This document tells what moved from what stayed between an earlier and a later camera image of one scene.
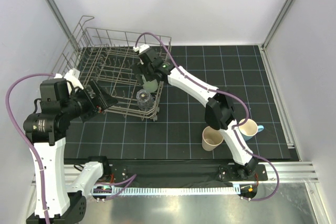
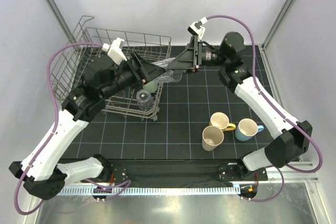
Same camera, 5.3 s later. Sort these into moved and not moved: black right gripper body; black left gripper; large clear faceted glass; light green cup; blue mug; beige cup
Moved: black left gripper; black right gripper body
Not moved: light green cup; blue mug; large clear faceted glass; beige cup
